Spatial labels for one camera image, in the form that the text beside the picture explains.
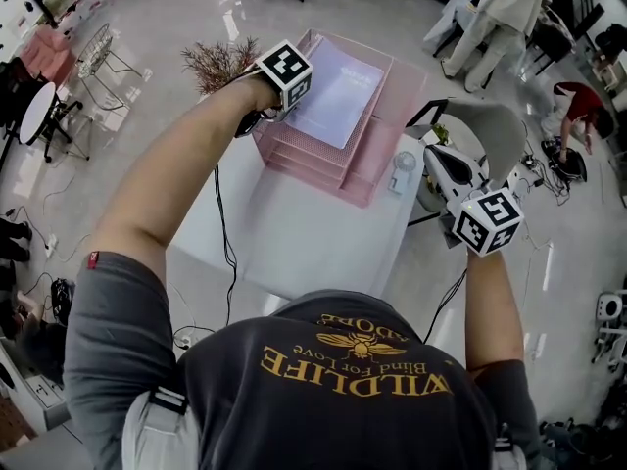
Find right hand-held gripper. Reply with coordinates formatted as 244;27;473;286
423;144;525;258

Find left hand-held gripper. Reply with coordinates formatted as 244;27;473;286
234;39;314;137

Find purple spiral notebook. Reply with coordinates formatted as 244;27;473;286
283;41;386;150

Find pink mesh desk organizer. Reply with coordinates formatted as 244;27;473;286
252;27;427;209

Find person's right forearm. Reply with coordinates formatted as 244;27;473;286
462;247;525;371

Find person's left forearm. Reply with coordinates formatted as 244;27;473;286
90;73;278;283

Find small white handheld fan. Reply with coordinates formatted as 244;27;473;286
389;150;416;194

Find reddish dried plant in pot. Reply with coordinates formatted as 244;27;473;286
180;36;261;96

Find white rectangular table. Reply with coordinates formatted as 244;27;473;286
166;132;427;301

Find small white round-hole device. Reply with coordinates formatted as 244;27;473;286
595;291;626;322

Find pink armchair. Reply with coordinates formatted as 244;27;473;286
19;24;74;75

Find round white table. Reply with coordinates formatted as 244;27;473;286
19;81;59;146

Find person's dark grey printed t-shirt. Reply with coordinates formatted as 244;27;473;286
63;251;543;470

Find grey chair with black frame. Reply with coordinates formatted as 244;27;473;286
405;98;526;227

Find black bag with cables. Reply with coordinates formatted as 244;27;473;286
541;137;588;183

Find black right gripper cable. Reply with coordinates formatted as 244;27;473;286
421;266;469;345

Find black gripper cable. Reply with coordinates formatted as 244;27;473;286
213;129;239;327
421;266;469;345

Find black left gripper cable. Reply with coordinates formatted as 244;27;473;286
213;129;239;327

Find white wire chair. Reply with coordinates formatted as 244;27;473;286
75;23;143;112

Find white shoulder strap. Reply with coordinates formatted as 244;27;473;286
121;387;202;470
492;436;540;470

